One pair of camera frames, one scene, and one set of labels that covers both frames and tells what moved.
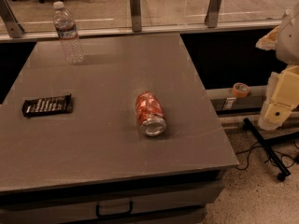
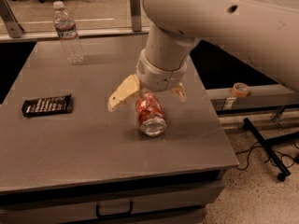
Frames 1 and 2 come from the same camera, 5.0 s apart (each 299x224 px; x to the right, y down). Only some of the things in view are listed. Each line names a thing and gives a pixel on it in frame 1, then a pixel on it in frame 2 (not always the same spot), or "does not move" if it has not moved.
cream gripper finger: [282, 97] -> [127, 89]
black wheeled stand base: [266, 145] does not move
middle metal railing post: [135, 10] does not move
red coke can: [150, 113] does not move
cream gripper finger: [268, 42] -> [179, 91]
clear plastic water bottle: [68, 35] does not move
